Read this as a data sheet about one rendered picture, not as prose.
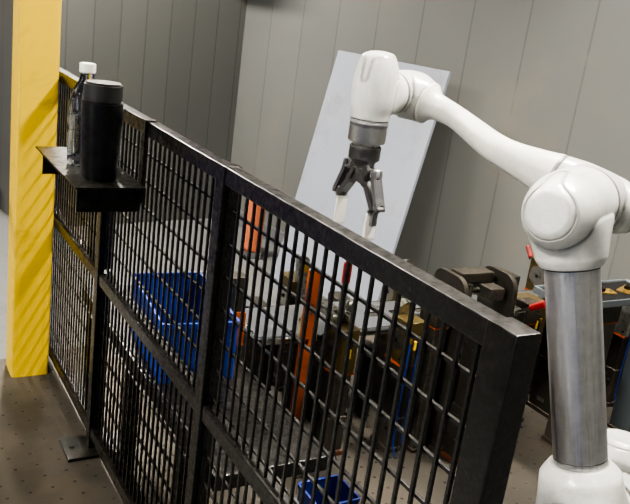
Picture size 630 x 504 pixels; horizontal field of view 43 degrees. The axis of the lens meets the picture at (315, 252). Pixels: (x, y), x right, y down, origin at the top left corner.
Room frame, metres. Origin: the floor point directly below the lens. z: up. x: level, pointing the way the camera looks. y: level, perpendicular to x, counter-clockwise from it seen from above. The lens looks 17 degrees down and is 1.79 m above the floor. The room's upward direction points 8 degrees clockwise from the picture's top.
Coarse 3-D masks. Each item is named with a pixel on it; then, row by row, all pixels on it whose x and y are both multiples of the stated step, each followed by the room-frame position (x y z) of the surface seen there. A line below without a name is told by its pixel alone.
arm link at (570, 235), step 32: (544, 192) 1.35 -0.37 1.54; (576, 192) 1.35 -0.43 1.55; (608, 192) 1.41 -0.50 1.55; (544, 224) 1.34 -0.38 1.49; (576, 224) 1.32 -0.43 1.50; (608, 224) 1.39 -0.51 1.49; (544, 256) 1.38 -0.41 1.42; (576, 256) 1.35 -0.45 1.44; (576, 288) 1.36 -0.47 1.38; (576, 320) 1.35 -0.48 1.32; (576, 352) 1.34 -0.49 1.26; (576, 384) 1.34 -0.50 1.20; (576, 416) 1.33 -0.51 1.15; (576, 448) 1.32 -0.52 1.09; (544, 480) 1.33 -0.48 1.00; (576, 480) 1.30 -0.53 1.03; (608, 480) 1.30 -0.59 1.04
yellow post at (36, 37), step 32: (32, 0) 2.02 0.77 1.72; (32, 32) 2.02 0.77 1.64; (32, 64) 2.02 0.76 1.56; (32, 96) 2.02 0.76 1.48; (32, 128) 2.03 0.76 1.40; (32, 160) 2.03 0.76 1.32; (32, 192) 2.03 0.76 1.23; (32, 224) 2.03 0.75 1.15; (32, 256) 2.03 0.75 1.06; (32, 288) 2.03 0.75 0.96; (32, 320) 2.03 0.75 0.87; (32, 352) 2.04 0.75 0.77
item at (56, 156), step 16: (144, 128) 1.46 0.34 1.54; (144, 144) 1.46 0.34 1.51; (48, 160) 1.57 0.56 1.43; (64, 160) 1.58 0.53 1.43; (144, 160) 1.46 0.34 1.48; (64, 176) 1.45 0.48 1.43; (80, 176) 1.47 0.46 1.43; (128, 176) 1.52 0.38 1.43; (144, 176) 1.46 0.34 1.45; (80, 192) 1.41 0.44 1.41; (96, 192) 1.43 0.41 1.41; (112, 192) 1.44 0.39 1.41; (128, 192) 1.46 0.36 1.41; (144, 192) 1.45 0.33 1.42; (80, 208) 1.41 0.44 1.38; (96, 208) 1.43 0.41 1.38; (112, 208) 1.44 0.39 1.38; (128, 208) 1.46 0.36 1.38
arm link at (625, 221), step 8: (568, 160) 1.59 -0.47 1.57; (576, 160) 1.59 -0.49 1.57; (560, 168) 1.57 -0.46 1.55; (600, 168) 1.53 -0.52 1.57; (608, 176) 1.48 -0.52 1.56; (616, 176) 1.52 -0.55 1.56; (616, 184) 1.48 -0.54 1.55; (624, 184) 1.52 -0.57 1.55; (624, 192) 1.49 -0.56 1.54; (624, 200) 1.49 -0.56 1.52; (624, 208) 1.49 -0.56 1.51; (616, 216) 1.47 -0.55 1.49; (624, 216) 1.48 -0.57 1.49; (616, 224) 1.49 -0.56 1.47; (624, 224) 1.48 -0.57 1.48; (616, 232) 1.50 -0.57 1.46; (624, 232) 1.50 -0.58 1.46
